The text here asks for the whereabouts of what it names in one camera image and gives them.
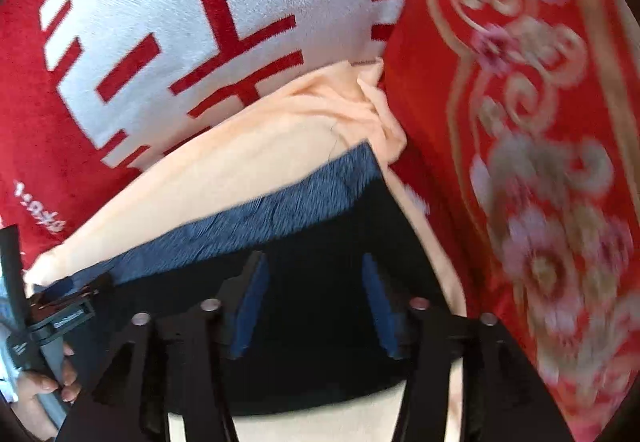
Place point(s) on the cream sofa cushion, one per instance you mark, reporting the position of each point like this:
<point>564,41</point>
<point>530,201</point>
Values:
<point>278,142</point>

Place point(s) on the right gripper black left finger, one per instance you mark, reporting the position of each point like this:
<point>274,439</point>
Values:
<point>175,362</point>

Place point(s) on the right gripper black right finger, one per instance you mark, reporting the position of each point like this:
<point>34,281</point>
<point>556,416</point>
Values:
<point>468,379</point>

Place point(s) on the person's left hand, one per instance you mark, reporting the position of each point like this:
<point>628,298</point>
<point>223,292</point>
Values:
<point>30,386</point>

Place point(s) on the dark blue patterned pants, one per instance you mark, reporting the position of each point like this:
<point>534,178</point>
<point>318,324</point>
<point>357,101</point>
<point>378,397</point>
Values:
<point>315,327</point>

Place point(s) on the red floral gold-trim cushion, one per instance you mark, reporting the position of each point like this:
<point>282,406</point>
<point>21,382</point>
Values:
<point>526,115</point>

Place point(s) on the red blanket with white characters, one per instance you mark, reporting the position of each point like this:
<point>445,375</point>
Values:
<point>93,92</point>

